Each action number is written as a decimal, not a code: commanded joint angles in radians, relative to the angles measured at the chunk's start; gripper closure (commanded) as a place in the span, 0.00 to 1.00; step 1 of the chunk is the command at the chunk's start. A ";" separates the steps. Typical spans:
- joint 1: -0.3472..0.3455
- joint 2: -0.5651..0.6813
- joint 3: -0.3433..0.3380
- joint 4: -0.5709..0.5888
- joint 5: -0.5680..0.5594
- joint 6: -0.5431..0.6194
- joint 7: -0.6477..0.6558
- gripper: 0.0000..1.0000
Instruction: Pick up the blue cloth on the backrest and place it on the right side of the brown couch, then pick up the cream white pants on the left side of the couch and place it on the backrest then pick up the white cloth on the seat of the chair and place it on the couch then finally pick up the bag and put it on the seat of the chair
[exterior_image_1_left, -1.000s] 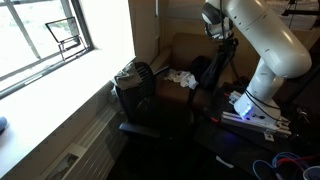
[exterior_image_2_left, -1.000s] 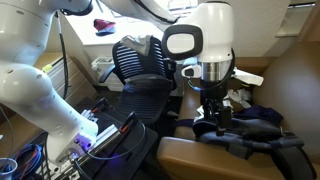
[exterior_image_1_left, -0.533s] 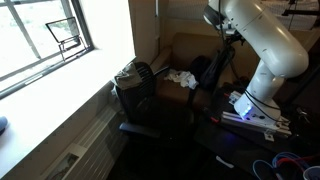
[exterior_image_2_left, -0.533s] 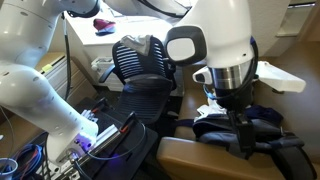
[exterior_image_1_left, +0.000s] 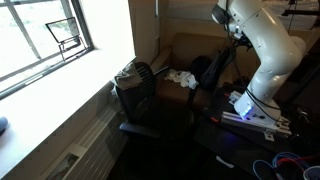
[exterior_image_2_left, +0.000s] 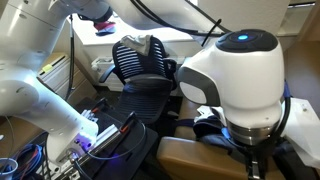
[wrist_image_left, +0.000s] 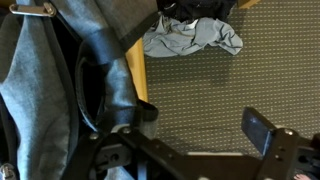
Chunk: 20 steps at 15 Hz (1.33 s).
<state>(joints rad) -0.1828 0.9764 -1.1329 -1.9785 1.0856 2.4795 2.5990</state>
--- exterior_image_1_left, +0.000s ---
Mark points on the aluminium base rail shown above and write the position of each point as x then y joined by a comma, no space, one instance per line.
246,121

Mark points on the small white cloth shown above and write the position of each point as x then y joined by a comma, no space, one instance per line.
170,75

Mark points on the black tripod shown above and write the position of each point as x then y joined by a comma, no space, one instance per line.
300,11

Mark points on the black red bar clamp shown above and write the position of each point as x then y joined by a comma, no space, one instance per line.
211,117
228,95

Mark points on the dark blue cloth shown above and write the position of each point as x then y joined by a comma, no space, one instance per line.
199,66

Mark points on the white paper label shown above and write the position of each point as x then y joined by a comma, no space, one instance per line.
225,161

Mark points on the window frame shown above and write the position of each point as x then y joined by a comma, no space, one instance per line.
36,70

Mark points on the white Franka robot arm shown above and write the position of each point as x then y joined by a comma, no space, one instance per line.
270,50

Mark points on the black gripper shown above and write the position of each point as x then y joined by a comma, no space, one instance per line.
244,41

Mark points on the white wall radiator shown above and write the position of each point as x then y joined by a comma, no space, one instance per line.
93,143

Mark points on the brown leather armchair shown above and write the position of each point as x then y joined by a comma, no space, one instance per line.
176,91

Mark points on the dark grey backpack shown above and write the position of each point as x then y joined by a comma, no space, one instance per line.
216,68

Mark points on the black slatted office chair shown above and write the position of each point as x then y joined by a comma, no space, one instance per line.
140,100

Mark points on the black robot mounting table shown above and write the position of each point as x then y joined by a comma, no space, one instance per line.
233,146

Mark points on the khaki grey cloth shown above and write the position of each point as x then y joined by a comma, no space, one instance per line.
128,77

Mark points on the black framed stand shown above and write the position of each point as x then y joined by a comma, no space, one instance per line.
63,30

